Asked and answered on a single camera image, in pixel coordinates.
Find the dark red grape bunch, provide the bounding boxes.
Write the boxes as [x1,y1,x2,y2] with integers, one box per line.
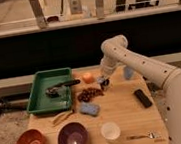
[77,87,103,102]

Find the yellow wooden tongs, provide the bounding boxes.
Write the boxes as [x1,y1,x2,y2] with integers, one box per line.
[51,109,74,126]

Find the orange round fruit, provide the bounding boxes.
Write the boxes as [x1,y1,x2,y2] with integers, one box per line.
[82,73,94,84]

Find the green plastic tray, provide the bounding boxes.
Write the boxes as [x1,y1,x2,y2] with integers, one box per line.
[27,68,73,115]

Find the black rectangular block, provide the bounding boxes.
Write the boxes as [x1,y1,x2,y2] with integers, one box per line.
[134,89,152,108]

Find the white cup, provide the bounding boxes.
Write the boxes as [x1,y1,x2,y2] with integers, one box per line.
[100,121,121,143]

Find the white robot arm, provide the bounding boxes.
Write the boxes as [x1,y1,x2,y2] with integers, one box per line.
[100,35,181,144]

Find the blue folded towel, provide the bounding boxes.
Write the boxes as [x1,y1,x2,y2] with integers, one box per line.
[79,102,100,117]

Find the purple bowl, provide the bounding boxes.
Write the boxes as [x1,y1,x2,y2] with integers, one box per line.
[57,122,89,144]

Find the black handled metal scoop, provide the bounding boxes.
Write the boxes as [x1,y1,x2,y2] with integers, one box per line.
[45,79,80,98]

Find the metal spoon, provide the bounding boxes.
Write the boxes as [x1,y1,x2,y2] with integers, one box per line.
[127,132,161,140]

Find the light blue small cup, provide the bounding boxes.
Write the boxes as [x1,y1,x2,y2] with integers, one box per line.
[123,66,134,80]

